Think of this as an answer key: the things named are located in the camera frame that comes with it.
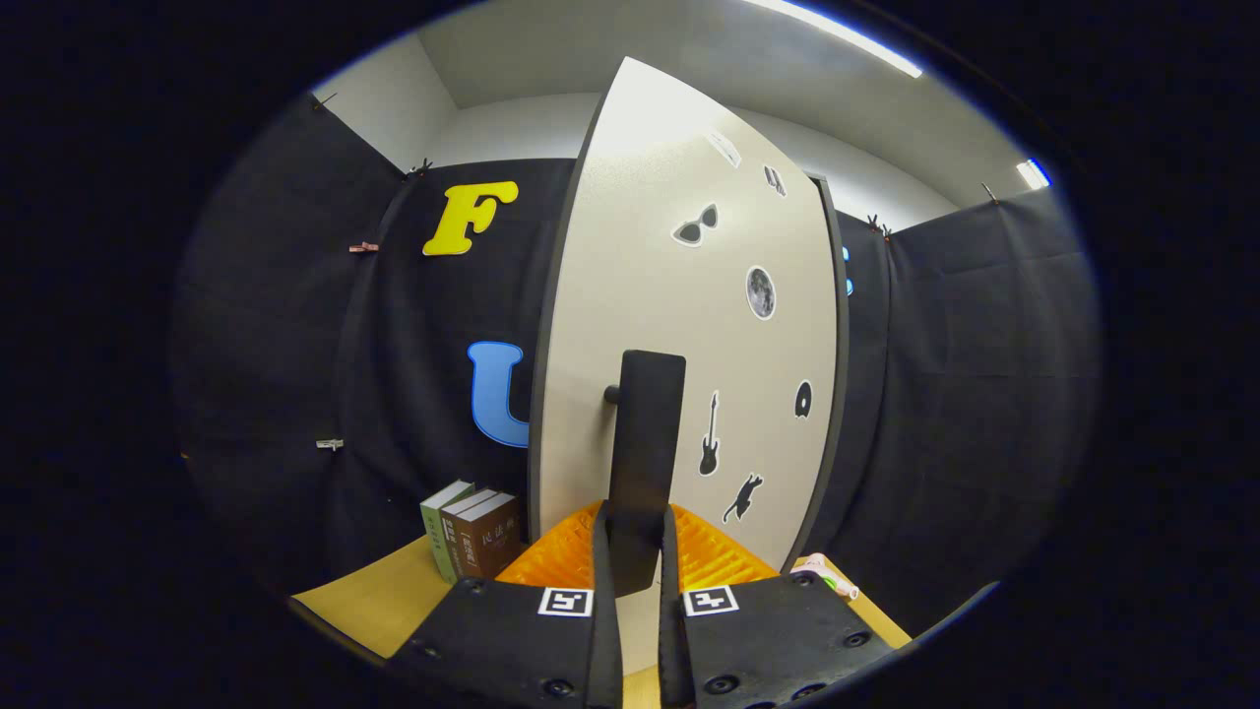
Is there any beige cabinet door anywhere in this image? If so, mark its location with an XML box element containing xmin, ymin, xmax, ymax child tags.
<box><xmin>527</xmin><ymin>56</ymin><xmax>851</xmax><ymax>680</ymax></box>

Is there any small pink and green item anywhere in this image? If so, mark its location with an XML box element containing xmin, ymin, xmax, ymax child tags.
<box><xmin>790</xmin><ymin>553</ymin><xmax>860</xmax><ymax>602</ymax></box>

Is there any brown book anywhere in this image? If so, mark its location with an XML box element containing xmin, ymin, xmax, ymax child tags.
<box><xmin>458</xmin><ymin>492</ymin><xmax>530</xmax><ymax>580</ymax></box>
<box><xmin>440</xmin><ymin>487</ymin><xmax>498</xmax><ymax>580</ymax></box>

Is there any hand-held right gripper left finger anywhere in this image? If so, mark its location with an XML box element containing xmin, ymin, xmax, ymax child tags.
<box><xmin>386</xmin><ymin>500</ymin><xmax>623</xmax><ymax>709</ymax></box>

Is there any green book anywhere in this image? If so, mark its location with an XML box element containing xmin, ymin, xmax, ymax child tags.
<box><xmin>420</xmin><ymin>480</ymin><xmax>475</xmax><ymax>584</ymax></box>

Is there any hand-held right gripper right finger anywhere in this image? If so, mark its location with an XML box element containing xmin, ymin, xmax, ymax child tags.
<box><xmin>658</xmin><ymin>502</ymin><xmax>895</xmax><ymax>709</ymax></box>

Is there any large ceiling light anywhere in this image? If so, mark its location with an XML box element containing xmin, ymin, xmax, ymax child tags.
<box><xmin>743</xmin><ymin>0</ymin><xmax>924</xmax><ymax>80</ymax></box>

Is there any black backdrop cloth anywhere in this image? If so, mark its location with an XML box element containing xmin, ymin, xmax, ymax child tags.
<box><xmin>167</xmin><ymin>91</ymin><xmax>1103</xmax><ymax>631</ymax></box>

